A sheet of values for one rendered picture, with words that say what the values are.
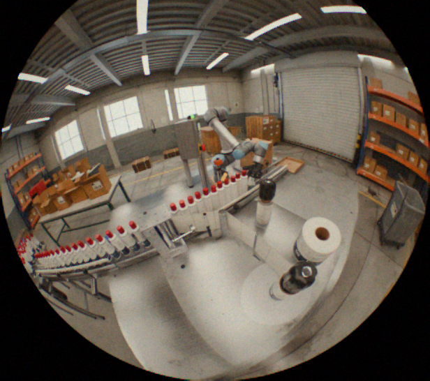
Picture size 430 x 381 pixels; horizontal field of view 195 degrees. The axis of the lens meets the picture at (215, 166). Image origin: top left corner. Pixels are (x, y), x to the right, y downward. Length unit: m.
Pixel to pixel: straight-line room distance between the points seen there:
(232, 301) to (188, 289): 0.19
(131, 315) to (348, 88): 5.29
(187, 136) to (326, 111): 4.55
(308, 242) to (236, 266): 0.34
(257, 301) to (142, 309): 0.52
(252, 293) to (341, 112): 4.61
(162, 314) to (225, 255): 0.44
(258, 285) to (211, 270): 0.22
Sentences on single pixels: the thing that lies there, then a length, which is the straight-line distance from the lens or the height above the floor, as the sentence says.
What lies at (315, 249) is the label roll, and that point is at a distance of 0.60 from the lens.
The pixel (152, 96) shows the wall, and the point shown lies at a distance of 6.03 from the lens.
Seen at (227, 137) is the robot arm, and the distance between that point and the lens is 0.89.
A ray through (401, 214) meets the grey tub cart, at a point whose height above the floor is 0.62.
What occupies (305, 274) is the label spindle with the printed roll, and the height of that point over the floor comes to 1.18.
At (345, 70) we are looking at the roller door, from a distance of 4.81.
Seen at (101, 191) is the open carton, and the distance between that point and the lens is 2.06.
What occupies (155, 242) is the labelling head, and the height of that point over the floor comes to 1.05.
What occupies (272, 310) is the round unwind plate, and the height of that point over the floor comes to 0.89.
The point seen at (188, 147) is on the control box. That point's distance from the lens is 0.61.
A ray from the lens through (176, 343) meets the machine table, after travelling 0.74.
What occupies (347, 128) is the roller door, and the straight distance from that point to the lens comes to 4.66.
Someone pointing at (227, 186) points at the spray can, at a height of 1.04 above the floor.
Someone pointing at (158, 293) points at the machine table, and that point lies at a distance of 0.77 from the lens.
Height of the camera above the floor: 1.50
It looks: 25 degrees down
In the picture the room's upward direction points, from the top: 8 degrees counter-clockwise
